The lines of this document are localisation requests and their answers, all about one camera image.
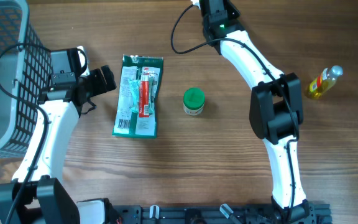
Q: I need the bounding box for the teal white small packet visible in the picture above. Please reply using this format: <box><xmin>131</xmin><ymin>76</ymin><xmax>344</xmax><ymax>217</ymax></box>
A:
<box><xmin>129</xmin><ymin>79</ymin><xmax>140</xmax><ymax>113</ymax></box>

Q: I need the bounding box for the red white small packet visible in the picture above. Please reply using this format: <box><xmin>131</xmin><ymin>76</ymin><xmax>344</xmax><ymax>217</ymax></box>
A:
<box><xmin>139</xmin><ymin>70</ymin><xmax>154</xmax><ymax>118</ymax></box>

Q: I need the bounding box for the green lid jar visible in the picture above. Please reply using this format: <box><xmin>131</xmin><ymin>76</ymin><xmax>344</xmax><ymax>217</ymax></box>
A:
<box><xmin>183</xmin><ymin>88</ymin><xmax>205</xmax><ymax>116</ymax></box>

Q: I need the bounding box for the yellow dish soap bottle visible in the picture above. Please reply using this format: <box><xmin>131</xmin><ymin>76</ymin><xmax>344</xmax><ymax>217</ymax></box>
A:
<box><xmin>305</xmin><ymin>65</ymin><xmax>343</xmax><ymax>100</ymax></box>

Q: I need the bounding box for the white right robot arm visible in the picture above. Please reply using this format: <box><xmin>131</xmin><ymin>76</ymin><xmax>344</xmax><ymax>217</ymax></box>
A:
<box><xmin>203</xmin><ymin>19</ymin><xmax>309</xmax><ymax>223</ymax></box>

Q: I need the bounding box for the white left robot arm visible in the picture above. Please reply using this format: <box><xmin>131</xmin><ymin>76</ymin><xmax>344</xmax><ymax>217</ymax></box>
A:
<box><xmin>0</xmin><ymin>65</ymin><xmax>122</xmax><ymax>223</ymax></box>

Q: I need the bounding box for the green 3M gloves package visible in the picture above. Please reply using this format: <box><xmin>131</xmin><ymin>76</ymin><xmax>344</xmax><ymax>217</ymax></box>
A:
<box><xmin>112</xmin><ymin>55</ymin><xmax>163</xmax><ymax>139</ymax></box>

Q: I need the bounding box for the grey mesh basket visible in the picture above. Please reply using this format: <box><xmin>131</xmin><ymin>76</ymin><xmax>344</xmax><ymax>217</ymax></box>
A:
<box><xmin>0</xmin><ymin>0</ymin><xmax>53</xmax><ymax>159</ymax></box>

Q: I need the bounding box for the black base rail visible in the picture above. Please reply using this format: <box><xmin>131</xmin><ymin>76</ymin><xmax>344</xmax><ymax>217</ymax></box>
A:
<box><xmin>114</xmin><ymin>203</ymin><xmax>333</xmax><ymax>224</ymax></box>

